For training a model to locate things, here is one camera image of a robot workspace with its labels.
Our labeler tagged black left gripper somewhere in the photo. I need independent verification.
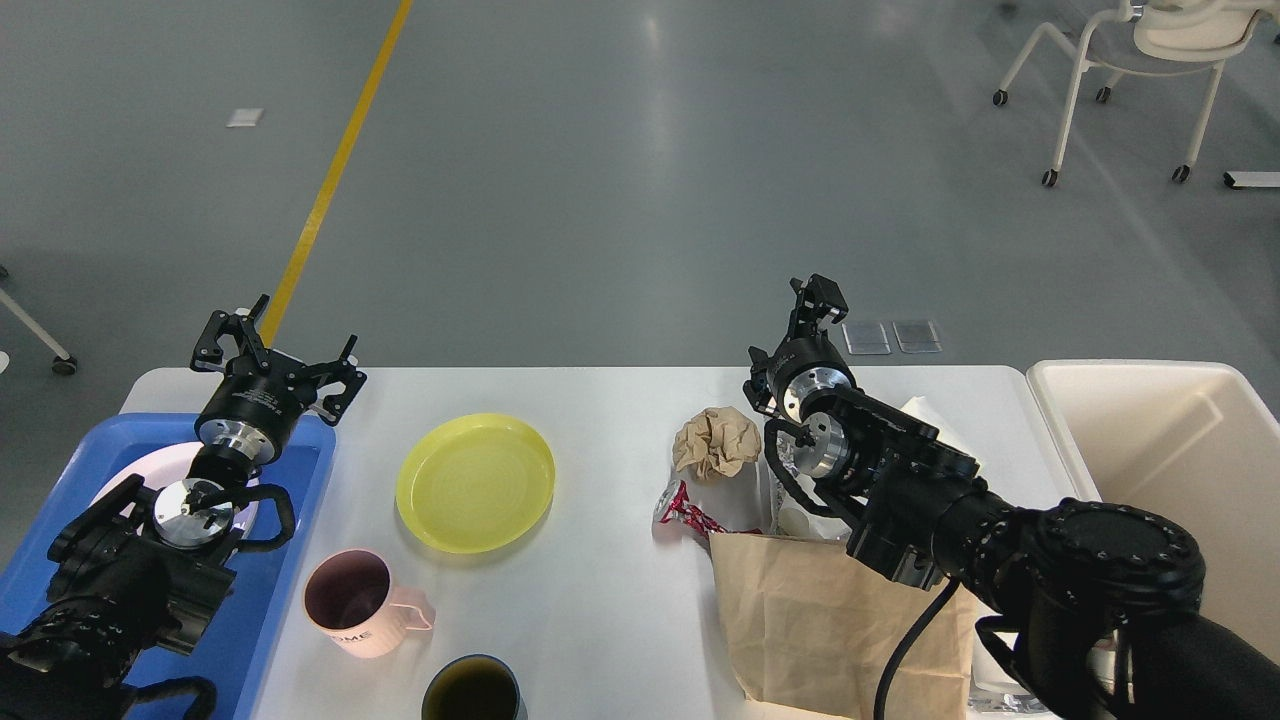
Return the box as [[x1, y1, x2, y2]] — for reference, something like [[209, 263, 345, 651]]
[[189, 293, 367, 465]]

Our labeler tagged blue plastic tray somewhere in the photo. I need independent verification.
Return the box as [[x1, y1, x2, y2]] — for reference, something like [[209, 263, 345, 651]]
[[3, 413, 337, 719]]

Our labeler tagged floor outlet plate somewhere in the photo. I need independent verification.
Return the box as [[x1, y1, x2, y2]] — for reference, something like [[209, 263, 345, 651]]
[[842, 322, 892, 356], [892, 320, 943, 354]]

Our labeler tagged white round plate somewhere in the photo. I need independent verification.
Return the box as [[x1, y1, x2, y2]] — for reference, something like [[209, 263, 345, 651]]
[[84, 442, 257, 548]]

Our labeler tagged yellow plastic plate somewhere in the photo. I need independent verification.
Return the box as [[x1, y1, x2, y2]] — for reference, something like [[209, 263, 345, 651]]
[[396, 413, 557, 555]]

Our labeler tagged white bar on floor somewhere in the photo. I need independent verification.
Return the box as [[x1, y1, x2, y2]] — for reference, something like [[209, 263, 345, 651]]
[[1222, 170, 1280, 190]]

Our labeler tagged floor outlet plate left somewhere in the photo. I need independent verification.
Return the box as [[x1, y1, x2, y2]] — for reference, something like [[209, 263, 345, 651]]
[[842, 322, 892, 356]]

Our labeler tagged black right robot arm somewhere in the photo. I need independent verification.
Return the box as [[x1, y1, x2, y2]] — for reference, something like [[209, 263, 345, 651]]
[[742, 274, 1277, 719]]

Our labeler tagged red white snack wrapper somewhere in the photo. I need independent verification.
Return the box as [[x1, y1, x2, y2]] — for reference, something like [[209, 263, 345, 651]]
[[652, 479, 730, 539]]

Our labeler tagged black cable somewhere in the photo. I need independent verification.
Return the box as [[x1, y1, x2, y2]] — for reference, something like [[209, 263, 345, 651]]
[[873, 580, 963, 720]]

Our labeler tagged floor outlet plate right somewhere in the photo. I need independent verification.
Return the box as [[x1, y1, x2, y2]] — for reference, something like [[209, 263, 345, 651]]
[[892, 320, 943, 354]]

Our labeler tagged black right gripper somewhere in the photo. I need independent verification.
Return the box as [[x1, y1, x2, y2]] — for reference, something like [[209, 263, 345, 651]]
[[742, 274, 858, 419]]

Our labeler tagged brown paper bag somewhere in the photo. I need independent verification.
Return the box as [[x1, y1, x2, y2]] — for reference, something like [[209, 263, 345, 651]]
[[710, 533, 978, 719]]

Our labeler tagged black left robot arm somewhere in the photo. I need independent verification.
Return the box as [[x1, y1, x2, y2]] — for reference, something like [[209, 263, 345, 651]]
[[3, 295, 366, 719]]

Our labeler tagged beige plastic bin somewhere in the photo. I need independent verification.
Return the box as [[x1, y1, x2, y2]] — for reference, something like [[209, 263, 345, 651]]
[[1028, 360, 1279, 659]]

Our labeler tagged white chair on casters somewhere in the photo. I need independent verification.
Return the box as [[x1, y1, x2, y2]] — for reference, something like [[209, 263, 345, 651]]
[[992, 1, 1277, 188]]

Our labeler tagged chair leg with caster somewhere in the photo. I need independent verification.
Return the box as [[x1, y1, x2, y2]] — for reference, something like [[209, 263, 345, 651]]
[[1, 287, 79, 377]]

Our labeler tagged crumpled brown paper ball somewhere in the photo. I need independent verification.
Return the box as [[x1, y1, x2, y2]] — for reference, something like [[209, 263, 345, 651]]
[[672, 407, 763, 482]]

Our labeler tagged pink mug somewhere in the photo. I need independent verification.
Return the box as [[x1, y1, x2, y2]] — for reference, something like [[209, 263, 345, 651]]
[[303, 548, 436, 659]]

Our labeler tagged dark green mug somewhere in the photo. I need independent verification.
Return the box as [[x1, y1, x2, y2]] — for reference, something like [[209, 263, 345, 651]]
[[420, 653, 529, 719]]

